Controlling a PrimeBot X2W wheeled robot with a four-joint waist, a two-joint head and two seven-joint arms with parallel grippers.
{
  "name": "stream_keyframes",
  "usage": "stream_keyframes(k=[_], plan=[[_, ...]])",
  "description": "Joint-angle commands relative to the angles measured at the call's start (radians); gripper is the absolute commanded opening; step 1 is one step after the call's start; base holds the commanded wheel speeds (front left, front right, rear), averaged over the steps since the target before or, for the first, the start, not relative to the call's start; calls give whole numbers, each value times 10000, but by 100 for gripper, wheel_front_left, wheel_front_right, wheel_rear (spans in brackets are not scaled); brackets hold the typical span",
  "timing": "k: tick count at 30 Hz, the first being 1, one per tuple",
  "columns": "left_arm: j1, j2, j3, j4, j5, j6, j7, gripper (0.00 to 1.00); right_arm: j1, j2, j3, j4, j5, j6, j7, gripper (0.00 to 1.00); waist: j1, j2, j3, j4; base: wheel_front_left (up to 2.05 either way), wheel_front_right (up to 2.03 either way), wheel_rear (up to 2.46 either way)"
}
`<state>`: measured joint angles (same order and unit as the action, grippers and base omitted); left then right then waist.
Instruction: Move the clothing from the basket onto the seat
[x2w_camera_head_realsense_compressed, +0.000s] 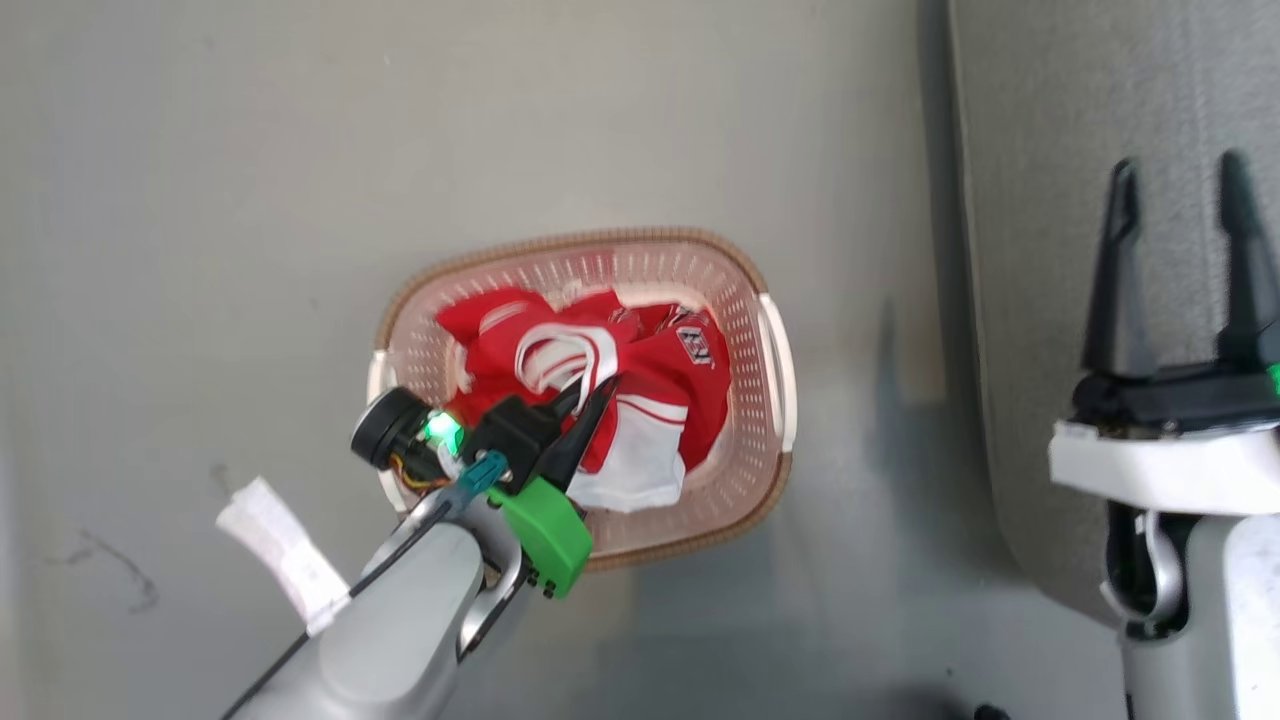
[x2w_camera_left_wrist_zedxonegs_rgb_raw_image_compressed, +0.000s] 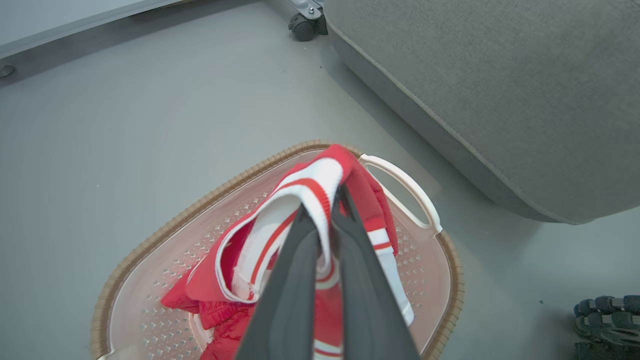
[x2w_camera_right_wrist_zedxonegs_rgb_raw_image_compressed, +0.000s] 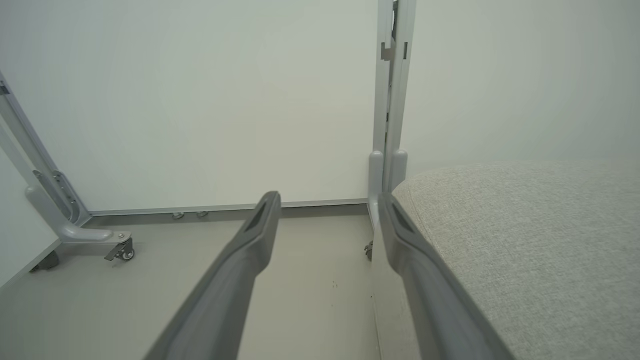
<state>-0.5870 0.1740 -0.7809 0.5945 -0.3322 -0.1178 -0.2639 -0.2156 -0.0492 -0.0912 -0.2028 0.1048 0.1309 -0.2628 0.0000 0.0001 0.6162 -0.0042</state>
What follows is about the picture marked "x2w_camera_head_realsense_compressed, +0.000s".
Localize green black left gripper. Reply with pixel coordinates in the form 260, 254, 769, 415
464, 375, 622, 601

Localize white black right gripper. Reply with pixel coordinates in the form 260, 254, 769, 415
1048, 149, 1280, 518

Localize red and white clothing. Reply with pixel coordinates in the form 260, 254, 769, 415
436, 288, 732, 515

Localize beige plastic laundry basket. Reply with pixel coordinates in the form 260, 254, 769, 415
366, 227, 798, 573

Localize grey fabric sofa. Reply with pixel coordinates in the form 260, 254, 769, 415
948, 0, 1280, 633

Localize white paper tag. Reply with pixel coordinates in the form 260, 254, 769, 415
215, 476, 353, 637

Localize teal cable connector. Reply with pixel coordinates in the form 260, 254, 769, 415
458, 450, 509, 498

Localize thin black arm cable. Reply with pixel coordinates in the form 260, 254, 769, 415
220, 500, 456, 720

